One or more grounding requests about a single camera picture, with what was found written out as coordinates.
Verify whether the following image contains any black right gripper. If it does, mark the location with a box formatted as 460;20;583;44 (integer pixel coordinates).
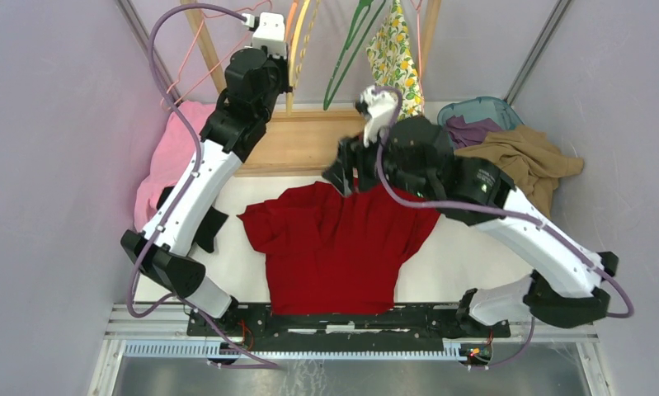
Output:
322;116;435;200

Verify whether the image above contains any red garment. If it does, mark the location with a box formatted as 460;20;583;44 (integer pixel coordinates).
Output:
238;181;440;315

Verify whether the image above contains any lemon print skirt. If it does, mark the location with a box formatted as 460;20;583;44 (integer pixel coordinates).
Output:
366;1;424;119

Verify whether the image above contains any yellow wooden hanger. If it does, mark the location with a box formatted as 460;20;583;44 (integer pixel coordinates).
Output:
285;0;322;116

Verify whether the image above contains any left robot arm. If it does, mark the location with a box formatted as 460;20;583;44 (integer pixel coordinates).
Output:
120;42;291;336

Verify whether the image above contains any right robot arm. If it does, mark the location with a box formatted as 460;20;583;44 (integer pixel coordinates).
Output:
322;116;619;337

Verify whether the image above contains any pink hanger on rack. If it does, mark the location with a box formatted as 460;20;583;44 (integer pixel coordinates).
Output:
157;8;252;103

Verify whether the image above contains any wooden clothes rack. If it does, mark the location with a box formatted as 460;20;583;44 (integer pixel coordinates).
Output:
178;0;444;177

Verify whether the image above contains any purple cloth in basket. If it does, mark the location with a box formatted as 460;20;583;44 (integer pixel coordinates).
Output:
445;115;502;149

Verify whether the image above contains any teal plastic basket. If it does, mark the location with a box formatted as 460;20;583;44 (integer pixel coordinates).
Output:
437;97;524;130

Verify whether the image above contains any black cloth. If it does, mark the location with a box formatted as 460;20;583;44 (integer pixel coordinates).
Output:
149;187;228;257

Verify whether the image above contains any tan garment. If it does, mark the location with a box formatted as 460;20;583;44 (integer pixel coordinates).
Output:
455;125;585;218

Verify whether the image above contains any pink garment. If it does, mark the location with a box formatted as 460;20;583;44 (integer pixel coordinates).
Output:
134;112;195;232

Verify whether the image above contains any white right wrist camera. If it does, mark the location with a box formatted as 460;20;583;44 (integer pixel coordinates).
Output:
355;85;402;148

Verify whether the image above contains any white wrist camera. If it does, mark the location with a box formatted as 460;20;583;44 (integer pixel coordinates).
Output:
355;85;402;148
242;12;289;60

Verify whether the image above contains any green wire hanger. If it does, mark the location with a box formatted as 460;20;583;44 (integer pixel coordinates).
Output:
322;0;387;111

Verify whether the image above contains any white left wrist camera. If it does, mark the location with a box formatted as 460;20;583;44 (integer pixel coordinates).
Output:
242;12;289;60

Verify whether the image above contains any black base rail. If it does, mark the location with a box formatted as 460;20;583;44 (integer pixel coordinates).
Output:
214;303;511;353

